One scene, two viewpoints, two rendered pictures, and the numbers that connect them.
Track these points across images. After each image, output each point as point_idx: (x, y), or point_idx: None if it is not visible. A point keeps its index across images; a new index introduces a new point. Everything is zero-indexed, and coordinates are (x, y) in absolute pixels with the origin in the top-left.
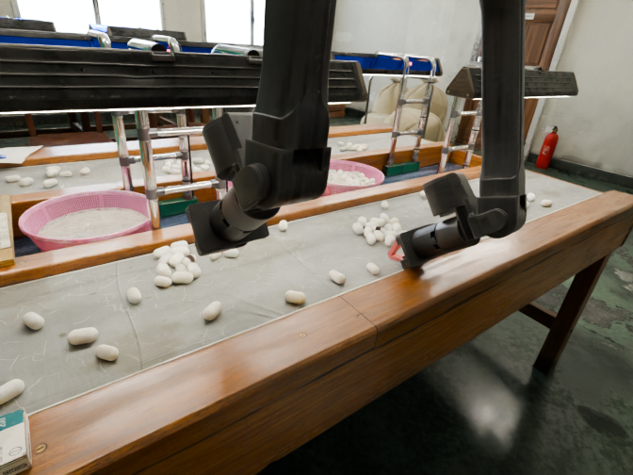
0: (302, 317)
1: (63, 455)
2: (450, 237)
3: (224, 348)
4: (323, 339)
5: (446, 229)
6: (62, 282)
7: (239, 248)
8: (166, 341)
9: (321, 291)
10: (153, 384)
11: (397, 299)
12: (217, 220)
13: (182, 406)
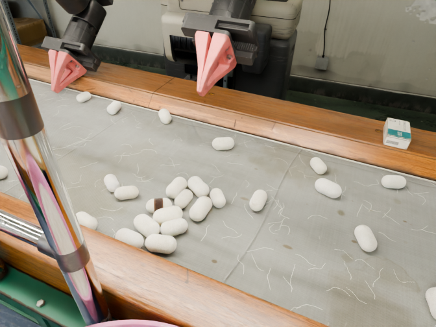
0: (194, 98)
1: (368, 123)
2: (101, 17)
3: (256, 112)
4: None
5: (96, 13)
6: (309, 303)
7: (84, 191)
8: (272, 154)
9: (138, 114)
10: (309, 122)
11: (136, 74)
12: (249, 17)
13: (305, 108)
